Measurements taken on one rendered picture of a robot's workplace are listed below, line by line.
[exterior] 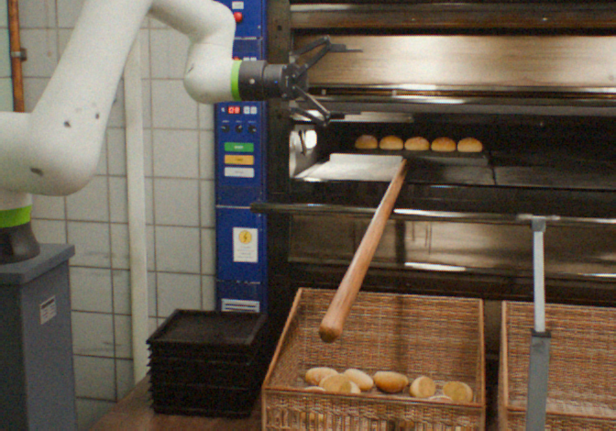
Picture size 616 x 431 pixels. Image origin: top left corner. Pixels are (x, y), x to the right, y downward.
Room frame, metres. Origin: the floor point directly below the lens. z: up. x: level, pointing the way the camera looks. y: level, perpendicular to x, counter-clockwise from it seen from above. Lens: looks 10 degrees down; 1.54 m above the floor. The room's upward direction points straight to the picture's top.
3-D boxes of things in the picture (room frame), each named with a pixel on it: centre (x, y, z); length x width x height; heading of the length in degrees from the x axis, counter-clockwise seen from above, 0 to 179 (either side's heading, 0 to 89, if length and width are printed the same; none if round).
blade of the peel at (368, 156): (2.93, -0.38, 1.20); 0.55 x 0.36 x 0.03; 80
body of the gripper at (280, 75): (1.80, 0.05, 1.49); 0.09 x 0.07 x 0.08; 79
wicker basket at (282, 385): (2.05, -0.20, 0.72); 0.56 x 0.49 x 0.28; 79
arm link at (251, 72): (1.82, 0.12, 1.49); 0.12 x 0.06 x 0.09; 169
